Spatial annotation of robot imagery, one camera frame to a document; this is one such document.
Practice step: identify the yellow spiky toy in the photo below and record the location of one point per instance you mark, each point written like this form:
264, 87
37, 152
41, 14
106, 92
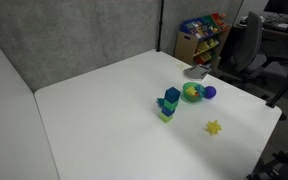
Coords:
213, 127

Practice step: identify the teal gear toy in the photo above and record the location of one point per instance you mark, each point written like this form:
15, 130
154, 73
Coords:
159, 101

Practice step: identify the yellow toy piece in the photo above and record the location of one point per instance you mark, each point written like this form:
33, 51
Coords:
191, 91

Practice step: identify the green bowl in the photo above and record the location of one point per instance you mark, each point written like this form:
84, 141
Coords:
192, 97

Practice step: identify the orange toy piece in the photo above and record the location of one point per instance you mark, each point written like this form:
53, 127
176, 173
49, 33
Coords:
196, 95

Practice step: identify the teal toy piece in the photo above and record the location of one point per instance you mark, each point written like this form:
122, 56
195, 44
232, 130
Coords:
201, 89

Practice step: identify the wooden toy shelf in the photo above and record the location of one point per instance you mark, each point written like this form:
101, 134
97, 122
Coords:
184, 45

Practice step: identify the large dark blue block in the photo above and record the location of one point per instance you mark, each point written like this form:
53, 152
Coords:
172, 94

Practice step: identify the small blue block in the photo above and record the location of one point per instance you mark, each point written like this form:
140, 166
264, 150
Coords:
168, 111

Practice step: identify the lime green block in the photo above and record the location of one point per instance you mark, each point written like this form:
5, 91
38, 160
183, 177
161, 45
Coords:
166, 117

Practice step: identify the purple ball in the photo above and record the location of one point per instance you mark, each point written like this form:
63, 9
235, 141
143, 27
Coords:
210, 92

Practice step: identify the black vertical pole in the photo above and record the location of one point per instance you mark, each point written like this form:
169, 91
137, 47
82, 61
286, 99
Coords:
159, 25

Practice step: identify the yellow storage bin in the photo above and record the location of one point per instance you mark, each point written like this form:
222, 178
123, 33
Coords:
204, 46

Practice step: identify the blue storage bin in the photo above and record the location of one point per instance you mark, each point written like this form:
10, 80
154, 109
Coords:
192, 26

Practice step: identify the red storage bin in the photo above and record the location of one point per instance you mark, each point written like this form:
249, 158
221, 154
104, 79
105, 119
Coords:
218, 20

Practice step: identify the grey office chair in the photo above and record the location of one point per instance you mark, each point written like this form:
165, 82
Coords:
249, 46

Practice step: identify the white side panel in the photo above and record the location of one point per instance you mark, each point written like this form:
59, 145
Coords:
7, 116

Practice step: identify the black tripod stand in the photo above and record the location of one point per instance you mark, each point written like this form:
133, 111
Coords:
285, 86

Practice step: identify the wooden desk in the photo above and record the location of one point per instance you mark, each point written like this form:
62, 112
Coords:
284, 31

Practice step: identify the black floor equipment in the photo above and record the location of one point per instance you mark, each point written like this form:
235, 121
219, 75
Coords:
280, 163

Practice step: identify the black monitor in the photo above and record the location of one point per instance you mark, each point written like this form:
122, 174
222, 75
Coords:
285, 6

